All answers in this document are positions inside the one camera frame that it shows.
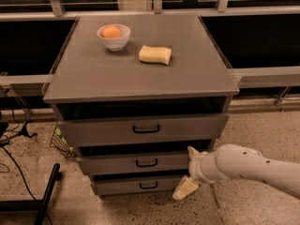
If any metal window railing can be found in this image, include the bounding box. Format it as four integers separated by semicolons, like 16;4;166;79
0;0;300;98

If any grey bottom drawer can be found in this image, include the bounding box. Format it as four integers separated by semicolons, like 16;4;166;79
91;174;183;196

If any wire mesh basket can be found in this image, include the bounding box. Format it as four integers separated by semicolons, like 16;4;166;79
50;127;76;160

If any orange fruit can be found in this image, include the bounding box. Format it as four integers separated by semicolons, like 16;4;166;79
102;25;122;38

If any black metal stand leg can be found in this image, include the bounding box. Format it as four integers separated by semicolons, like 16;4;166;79
0;163;62;225

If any grey top drawer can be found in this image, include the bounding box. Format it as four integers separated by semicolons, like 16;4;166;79
58;112;228;147

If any black floor cable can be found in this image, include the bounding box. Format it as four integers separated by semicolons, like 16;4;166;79
0;110;54;225

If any grey drawer cabinet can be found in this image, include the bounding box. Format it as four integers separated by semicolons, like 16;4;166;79
44;15;238;184

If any yellow sponge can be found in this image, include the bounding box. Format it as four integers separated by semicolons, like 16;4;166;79
139;45;172;66

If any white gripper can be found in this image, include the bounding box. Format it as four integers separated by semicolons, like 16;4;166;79
172;146;222;201

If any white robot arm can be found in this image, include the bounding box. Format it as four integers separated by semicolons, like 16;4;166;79
172;144;300;200

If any grey drawer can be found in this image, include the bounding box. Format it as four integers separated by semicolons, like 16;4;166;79
91;174;183;196
58;112;228;147
78;150;190;175

